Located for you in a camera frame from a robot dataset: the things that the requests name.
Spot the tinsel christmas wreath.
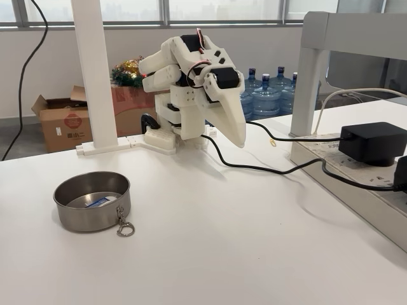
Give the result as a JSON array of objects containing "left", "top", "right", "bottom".
[{"left": 110, "top": 56, "right": 150, "bottom": 90}]

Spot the white charging cable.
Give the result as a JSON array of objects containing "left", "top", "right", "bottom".
[{"left": 313, "top": 88, "right": 407, "bottom": 136}]

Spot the blue water bottle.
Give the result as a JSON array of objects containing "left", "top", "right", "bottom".
[
  {"left": 279, "top": 72, "right": 302, "bottom": 116},
  {"left": 240, "top": 90, "right": 255, "bottom": 121},
  {"left": 251, "top": 73, "right": 281, "bottom": 121},
  {"left": 243, "top": 67, "right": 263, "bottom": 96},
  {"left": 272, "top": 65, "right": 295, "bottom": 93}
]

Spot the round metal bowl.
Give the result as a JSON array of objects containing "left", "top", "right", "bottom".
[{"left": 53, "top": 171, "right": 132, "bottom": 233}]

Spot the long grey power strip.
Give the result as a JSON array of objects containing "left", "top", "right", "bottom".
[{"left": 291, "top": 133, "right": 407, "bottom": 252}]

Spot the black power adapter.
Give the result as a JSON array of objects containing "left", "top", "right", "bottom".
[{"left": 338, "top": 122, "right": 404, "bottom": 166}]

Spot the black table clamp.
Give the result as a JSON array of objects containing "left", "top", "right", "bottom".
[{"left": 141, "top": 113, "right": 160, "bottom": 131}]

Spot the black adapter cable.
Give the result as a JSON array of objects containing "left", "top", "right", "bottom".
[{"left": 244, "top": 119, "right": 346, "bottom": 142}]

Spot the open brown cardboard box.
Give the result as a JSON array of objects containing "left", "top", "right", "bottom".
[{"left": 31, "top": 85, "right": 96, "bottom": 153}]

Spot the black power cable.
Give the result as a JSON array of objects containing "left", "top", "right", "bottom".
[{"left": 202, "top": 135, "right": 398, "bottom": 193}]

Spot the small white and blue box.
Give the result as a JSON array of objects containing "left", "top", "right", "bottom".
[{"left": 85, "top": 196, "right": 119, "bottom": 208}]

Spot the red carton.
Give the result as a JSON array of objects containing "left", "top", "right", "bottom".
[{"left": 111, "top": 84, "right": 171, "bottom": 137}]

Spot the grey desk shelf riser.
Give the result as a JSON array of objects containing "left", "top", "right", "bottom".
[{"left": 289, "top": 11, "right": 407, "bottom": 137}]

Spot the black plug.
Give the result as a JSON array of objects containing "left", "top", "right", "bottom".
[{"left": 393, "top": 154, "right": 407, "bottom": 192}]

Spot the red servo wire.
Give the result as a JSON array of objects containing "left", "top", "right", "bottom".
[{"left": 186, "top": 28, "right": 212, "bottom": 92}]

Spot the white camera stand post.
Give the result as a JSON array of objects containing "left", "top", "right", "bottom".
[{"left": 70, "top": 0, "right": 119, "bottom": 149}]

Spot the black hanging cable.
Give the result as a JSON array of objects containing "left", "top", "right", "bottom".
[{"left": 1, "top": 0, "right": 49, "bottom": 161}]

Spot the metal keychain clasp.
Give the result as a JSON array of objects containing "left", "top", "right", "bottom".
[{"left": 115, "top": 206, "right": 135, "bottom": 238}]

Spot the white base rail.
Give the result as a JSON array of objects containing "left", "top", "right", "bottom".
[{"left": 76, "top": 135, "right": 177, "bottom": 156}]

